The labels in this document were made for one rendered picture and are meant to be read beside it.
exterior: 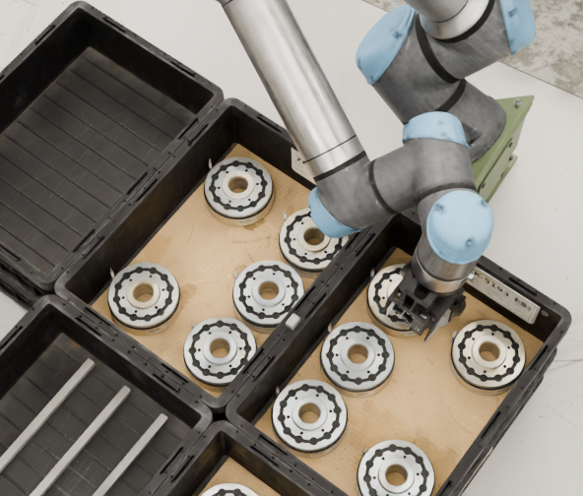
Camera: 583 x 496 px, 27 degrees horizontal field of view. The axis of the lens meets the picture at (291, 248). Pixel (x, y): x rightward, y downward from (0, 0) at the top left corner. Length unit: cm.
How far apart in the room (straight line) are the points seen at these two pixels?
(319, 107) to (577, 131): 69
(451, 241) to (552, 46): 171
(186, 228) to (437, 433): 48
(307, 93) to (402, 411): 48
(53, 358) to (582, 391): 78
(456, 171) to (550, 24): 168
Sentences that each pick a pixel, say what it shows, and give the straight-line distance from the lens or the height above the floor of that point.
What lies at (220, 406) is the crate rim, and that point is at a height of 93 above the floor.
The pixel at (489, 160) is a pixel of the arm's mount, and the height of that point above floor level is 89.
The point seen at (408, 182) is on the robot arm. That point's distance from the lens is 151.
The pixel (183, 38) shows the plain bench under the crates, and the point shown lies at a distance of 220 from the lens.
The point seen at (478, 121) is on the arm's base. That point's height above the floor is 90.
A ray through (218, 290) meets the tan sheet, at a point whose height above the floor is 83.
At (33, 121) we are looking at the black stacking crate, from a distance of 199.
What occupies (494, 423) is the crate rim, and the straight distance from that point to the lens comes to 163.
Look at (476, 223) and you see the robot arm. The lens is 143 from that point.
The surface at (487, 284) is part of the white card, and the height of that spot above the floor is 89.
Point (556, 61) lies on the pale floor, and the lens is 307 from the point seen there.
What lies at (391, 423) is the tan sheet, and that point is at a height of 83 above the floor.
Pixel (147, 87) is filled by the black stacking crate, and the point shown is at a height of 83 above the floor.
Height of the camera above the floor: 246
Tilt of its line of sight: 63 degrees down
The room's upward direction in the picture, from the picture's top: 2 degrees counter-clockwise
